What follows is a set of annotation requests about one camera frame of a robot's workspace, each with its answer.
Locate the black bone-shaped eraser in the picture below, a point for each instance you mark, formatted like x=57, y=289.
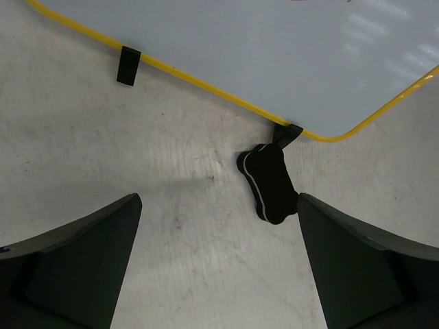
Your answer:
x=265, y=170

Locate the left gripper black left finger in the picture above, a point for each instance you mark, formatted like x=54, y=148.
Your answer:
x=71, y=276

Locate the yellow framed whiteboard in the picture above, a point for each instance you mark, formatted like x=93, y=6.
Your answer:
x=331, y=67

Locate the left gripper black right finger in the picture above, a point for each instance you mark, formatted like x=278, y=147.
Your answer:
x=367, y=277

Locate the black whiteboard foot clip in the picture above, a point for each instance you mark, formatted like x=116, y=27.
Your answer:
x=284, y=135
x=128, y=65

